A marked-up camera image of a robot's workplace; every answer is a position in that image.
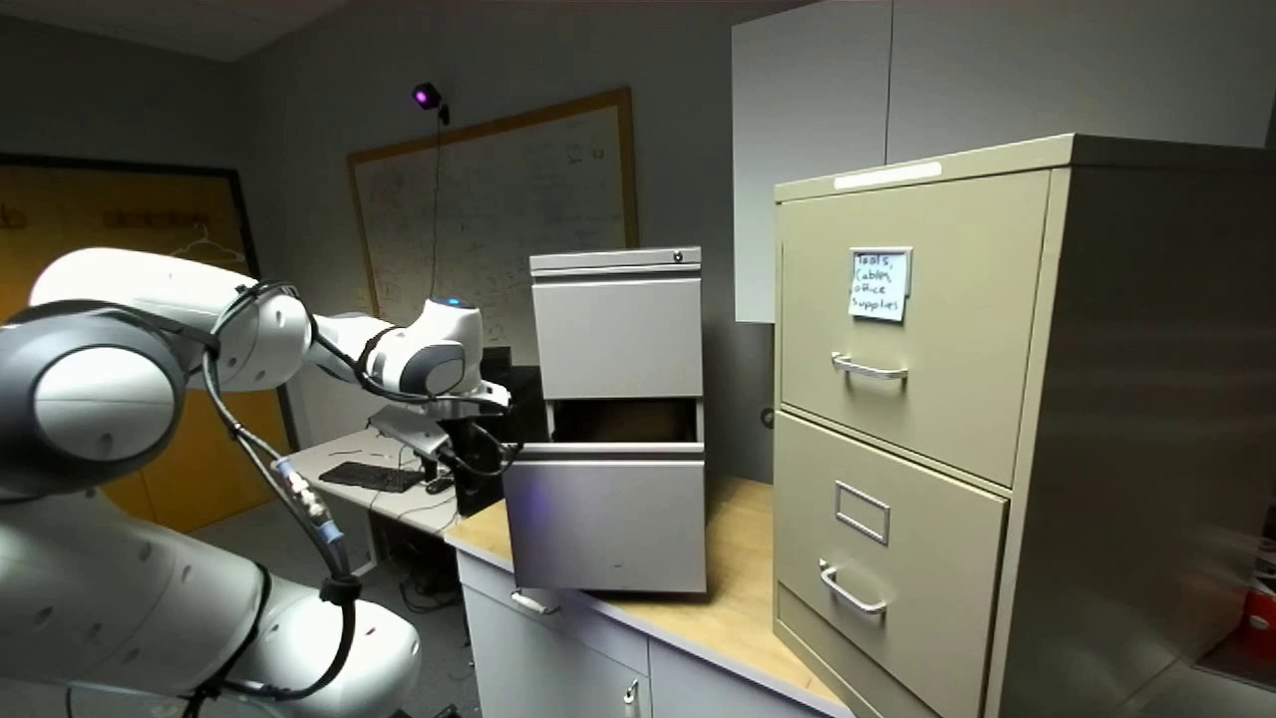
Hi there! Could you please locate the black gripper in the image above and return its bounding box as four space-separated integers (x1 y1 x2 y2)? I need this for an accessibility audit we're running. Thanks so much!
444 412 518 471

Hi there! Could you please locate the grey filing cabinet drawer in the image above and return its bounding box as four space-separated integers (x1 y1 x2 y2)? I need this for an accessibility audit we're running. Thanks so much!
502 437 709 598

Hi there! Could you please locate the small grey filing cabinet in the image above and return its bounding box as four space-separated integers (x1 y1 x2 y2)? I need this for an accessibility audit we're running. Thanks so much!
527 244 709 598

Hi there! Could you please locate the grey counter base cabinet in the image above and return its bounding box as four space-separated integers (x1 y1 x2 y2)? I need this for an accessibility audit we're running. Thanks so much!
455 551 843 718

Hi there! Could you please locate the beige drawer with white label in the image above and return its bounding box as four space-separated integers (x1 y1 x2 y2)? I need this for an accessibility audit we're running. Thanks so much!
773 168 1052 490

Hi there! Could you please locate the beige drawer with empty label holder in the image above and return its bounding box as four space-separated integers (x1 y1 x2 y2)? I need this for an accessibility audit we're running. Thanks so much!
769 406 1012 718

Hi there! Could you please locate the tall beige filing cabinet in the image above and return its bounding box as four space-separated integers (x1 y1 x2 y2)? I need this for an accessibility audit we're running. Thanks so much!
769 126 1276 718

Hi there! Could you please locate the black keyboard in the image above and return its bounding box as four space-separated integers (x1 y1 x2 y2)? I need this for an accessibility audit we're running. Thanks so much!
317 458 432 493

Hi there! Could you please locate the white office desk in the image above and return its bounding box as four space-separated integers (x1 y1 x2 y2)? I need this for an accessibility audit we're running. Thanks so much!
284 422 463 539

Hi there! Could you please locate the wood framed whiteboard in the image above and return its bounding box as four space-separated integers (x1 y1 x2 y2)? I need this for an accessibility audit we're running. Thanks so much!
347 84 642 370

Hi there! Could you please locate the metal label holder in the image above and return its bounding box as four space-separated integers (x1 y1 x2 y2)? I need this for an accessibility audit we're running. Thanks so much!
830 475 898 546

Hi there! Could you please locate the white handwritten label card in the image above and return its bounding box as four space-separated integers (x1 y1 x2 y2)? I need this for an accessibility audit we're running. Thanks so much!
847 244 919 325

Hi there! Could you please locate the red object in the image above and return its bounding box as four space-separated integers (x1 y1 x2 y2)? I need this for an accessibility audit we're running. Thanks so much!
1241 570 1276 659

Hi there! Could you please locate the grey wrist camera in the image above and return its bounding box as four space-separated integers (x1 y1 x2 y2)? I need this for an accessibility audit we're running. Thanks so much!
366 401 455 466

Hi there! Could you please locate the black camera with purple light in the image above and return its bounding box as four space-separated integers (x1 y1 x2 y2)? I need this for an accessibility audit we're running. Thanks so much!
409 77 455 131

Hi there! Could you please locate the silver drawer handle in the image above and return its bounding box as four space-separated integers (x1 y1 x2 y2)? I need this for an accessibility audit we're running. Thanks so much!
815 553 894 626
827 346 915 393

